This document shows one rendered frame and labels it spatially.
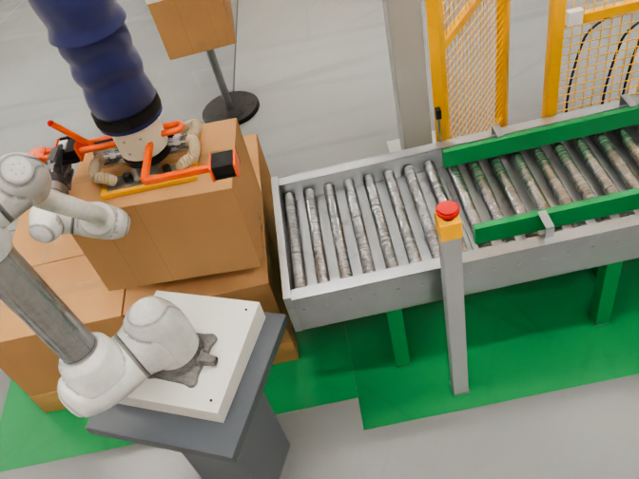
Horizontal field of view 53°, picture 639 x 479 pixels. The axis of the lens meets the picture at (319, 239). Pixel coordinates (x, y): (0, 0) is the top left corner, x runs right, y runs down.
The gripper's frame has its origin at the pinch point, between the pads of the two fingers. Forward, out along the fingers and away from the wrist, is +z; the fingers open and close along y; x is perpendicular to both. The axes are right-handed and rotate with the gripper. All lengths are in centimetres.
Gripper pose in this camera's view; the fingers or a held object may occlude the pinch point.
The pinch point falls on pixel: (65, 151)
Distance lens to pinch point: 237.4
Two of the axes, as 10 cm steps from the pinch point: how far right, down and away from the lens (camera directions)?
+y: 1.9, 6.8, 7.1
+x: 9.7, -2.2, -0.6
